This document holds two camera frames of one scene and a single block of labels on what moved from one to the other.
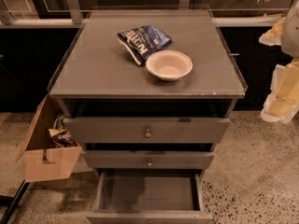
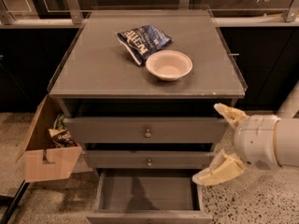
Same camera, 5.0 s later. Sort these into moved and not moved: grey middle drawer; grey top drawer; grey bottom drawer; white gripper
Moved: white gripper
Not moved: grey bottom drawer; grey middle drawer; grey top drawer
